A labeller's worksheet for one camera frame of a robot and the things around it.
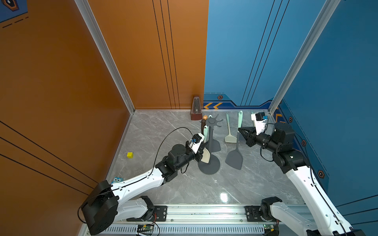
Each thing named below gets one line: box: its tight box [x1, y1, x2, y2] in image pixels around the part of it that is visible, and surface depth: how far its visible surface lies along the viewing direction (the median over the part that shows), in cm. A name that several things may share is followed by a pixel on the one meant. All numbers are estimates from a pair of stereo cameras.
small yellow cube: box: [126, 151, 134, 159], surface depth 95 cm
